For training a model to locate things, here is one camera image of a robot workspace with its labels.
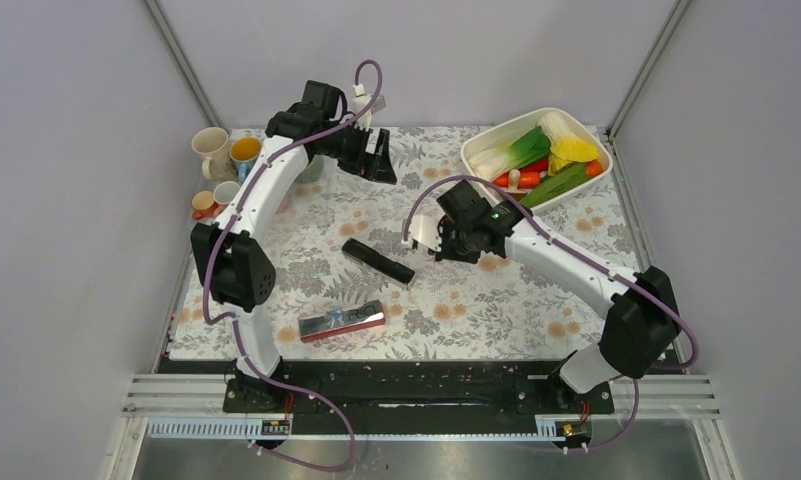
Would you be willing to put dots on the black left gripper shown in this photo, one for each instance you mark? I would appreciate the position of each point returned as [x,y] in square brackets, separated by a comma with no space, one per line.
[372,166]

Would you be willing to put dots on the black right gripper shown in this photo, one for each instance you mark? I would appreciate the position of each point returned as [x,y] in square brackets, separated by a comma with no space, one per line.
[444,227]

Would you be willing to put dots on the green ceramic mug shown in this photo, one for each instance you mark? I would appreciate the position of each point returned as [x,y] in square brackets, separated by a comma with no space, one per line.
[313,171]

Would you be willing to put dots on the salmon pink printed mug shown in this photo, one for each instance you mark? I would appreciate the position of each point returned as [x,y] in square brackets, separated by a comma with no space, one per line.
[224,194]

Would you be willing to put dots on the cream ceramic mug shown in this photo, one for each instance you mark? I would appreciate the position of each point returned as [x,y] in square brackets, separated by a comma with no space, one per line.
[212,146]

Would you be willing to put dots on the small orange cup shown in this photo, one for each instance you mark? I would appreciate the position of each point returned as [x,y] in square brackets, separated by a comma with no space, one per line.
[203,205]

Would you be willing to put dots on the light pink mug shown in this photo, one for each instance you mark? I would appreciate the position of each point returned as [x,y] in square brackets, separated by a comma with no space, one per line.
[283,205]

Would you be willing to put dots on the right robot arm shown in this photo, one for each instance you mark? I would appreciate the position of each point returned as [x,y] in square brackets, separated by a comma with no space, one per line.
[638,308]

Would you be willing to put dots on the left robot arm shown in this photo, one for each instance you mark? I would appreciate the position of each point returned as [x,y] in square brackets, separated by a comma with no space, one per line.
[235,272]

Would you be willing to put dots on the wooden toy mushroom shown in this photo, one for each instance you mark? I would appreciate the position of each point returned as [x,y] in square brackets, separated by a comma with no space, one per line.
[510,182]

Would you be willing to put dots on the orange toy carrot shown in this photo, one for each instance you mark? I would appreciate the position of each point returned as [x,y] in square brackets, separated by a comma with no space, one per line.
[533,174]

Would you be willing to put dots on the white plastic basin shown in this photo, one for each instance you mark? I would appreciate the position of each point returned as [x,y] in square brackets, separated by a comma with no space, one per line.
[513,129]

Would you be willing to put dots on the black rectangular box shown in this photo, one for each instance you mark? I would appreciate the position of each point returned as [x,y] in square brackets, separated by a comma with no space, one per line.
[372,259]

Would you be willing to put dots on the yellow toy cabbage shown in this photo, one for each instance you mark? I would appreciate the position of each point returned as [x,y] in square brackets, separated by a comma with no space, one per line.
[566,147]

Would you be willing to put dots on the floral tablecloth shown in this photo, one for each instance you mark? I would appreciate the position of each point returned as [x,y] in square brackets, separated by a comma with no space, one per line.
[494,309]

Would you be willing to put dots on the silver red stapler box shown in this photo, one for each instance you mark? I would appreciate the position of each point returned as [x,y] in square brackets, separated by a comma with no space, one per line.
[341,321]

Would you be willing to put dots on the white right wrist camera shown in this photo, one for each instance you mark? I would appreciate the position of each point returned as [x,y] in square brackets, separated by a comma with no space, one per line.
[424,233]

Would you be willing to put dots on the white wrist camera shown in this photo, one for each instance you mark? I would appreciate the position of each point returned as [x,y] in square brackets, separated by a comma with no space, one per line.
[367,104]
[424,233]

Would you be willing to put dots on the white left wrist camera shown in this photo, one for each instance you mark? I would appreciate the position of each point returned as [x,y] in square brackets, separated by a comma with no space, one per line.
[367,104]

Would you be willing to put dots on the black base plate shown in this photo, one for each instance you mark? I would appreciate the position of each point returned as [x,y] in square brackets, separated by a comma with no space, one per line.
[413,398]

